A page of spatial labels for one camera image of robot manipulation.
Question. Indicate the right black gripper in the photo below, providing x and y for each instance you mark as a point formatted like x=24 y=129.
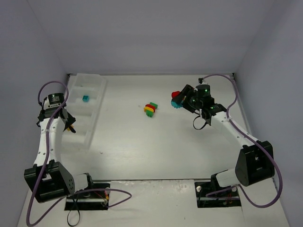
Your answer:
x=182 y=97

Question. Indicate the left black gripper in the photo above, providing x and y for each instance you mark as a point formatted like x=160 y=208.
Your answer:
x=68 y=120

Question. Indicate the red oval lego brick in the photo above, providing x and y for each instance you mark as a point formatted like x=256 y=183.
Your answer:
x=175 y=94

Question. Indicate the teal oval lego brick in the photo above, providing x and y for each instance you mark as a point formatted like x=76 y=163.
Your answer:
x=176 y=105

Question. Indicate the small blue lego brick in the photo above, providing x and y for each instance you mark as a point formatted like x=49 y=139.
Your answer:
x=85 y=98

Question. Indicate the red curved lego brick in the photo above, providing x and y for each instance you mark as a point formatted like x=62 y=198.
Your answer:
x=150 y=107

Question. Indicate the green curved lego bottom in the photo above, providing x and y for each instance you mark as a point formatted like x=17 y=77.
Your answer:
x=149 y=113

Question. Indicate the green curved lego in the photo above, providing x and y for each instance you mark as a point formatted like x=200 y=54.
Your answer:
x=154 y=105
x=149 y=113

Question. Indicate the yellow curved lego brick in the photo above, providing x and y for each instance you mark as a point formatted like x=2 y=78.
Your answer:
x=148 y=110

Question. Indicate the green curved lego top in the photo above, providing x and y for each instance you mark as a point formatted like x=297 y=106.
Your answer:
x=154 y=105

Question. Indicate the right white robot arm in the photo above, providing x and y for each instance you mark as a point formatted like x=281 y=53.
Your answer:
x=253 y=164

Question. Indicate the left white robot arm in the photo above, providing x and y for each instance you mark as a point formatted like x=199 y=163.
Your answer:
x=48 y=179

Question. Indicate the clear plastic compartment tray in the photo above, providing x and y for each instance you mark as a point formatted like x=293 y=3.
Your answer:
x=86 y=114

